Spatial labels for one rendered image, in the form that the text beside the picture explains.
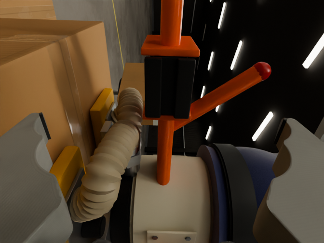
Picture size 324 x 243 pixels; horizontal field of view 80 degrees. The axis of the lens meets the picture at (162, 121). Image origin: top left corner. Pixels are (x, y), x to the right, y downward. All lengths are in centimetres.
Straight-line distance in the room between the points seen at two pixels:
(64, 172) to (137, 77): 197
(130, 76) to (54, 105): 195
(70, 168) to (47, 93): 9
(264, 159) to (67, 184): 30
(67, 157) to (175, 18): 19
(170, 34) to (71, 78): 16
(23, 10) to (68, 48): 68
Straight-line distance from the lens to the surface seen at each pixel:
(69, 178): 26
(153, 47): 21
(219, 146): 38
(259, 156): 38
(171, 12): 21
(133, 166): 33
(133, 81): 213
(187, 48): 21
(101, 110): 35
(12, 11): 92
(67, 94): 29
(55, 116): 27
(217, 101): 27
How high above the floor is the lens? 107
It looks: level
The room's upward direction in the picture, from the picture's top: 92 degrees clockwise
